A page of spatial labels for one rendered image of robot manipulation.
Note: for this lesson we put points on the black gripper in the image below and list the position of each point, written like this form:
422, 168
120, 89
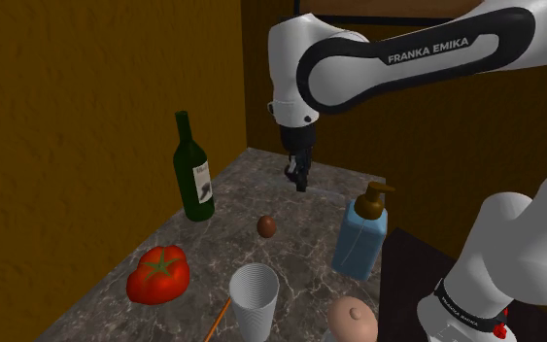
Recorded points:
297, 138

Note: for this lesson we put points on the brown egg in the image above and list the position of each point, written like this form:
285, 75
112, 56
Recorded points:
266, 227

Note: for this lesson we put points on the orange pencil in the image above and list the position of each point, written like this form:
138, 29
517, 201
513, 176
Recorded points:
218, 321

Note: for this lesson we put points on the white ribbed cup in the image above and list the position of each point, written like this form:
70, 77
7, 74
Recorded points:
254, 303

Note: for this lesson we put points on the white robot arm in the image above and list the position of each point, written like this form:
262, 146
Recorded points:
348, 80

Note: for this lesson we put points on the red tomato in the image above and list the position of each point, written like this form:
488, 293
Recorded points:
159, 277

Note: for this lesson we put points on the green wine bottle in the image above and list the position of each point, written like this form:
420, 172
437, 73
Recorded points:
192, 189

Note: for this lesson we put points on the beige round knobbed object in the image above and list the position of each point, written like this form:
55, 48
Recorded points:
351, 319

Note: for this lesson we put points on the blue soap dispenser brown pump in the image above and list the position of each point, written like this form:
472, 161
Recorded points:
358, 241

